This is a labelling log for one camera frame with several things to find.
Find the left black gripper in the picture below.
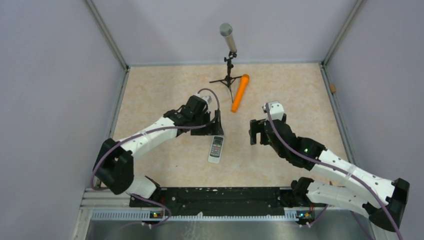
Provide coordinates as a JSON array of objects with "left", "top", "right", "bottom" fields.
[{"left": 191, "top": 110, "right": 224, "bottom": 136}]

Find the white remote control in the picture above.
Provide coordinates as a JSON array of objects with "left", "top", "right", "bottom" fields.
[{"left": 207, "top": 135, "right": 225, "bottom": 164}]

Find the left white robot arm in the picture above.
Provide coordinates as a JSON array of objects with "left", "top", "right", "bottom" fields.
[{"left": 92, "top": 94, "right": 223, "bottom": 207}]

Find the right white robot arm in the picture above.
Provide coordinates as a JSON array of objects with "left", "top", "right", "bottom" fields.
[{"left": 249, "top": 119, "right": 410, "bottom": 232}]

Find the orange microphone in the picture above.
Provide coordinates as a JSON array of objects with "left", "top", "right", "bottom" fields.
[{"left": 231, "top": 74, "right": 250, "bottom": 113}]

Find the black tripod mic stand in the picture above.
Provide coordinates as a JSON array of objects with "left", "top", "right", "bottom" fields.
[{"left": 209, "top": 51, "right": 241, "bottom": 102}]

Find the grey microphone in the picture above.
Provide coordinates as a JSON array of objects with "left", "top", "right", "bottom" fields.
[{"left": 219, "top": 22, "right": 237, "bottom": 54}]

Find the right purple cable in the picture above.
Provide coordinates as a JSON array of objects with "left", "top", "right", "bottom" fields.
[{"left": 264, "top": 102, "right": 404, "bottom": 240}]

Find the purple cable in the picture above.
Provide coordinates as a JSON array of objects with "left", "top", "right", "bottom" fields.
[
  {"left": 264, "top": 102, "right": 404, "bottom": 240},
  {"left": 90, "top": 88, "right": 222, "bottom": 228}
]

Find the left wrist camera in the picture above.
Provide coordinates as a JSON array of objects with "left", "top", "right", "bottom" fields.
[{"left": 197, "top": 94, "right": 213, "bottom": 105}]

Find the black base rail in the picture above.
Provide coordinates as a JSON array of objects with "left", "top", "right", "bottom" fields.
[{"left": 151, "top": 187, "right": 300, "bottom": 217}]

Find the small tan wall knob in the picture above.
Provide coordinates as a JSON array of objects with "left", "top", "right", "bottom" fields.
[{"left": 329, "top": 83, "right": 337, "bottom": 94}]

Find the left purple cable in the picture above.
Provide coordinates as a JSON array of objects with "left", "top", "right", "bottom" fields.
[{"left": 90, "top": 88, "right": 222, "bottom": 228}]

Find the white cable duct strip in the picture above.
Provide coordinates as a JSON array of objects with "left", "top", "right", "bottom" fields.
[{"left": 91, "top": 209, "right": 299, "bottom": 222}]

